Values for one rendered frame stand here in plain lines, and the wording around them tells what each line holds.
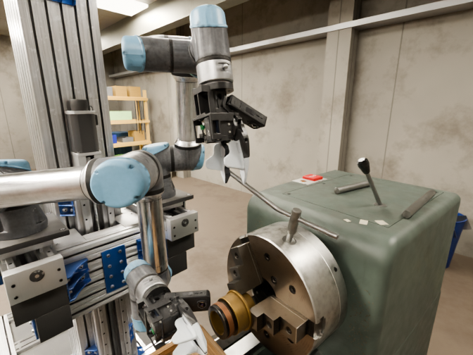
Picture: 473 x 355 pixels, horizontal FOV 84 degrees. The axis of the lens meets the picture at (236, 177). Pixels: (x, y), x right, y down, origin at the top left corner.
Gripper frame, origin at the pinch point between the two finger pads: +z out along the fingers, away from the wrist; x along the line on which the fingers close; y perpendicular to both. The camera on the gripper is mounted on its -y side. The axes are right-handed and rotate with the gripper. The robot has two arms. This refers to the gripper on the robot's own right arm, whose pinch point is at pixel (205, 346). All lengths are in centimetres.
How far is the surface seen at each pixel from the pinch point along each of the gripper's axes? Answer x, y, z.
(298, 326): 2.7, -16.0, 10.2
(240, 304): 4.0, -9.8, -1.0
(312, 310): 5.3, -19.3, 11.0
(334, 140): 7, -292, -149
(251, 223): 7.8, -34.9, -25.0
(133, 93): 82, -200, -629
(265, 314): 2.4, -13.3, 3.3
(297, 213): 23.7, -23.0, 3.0
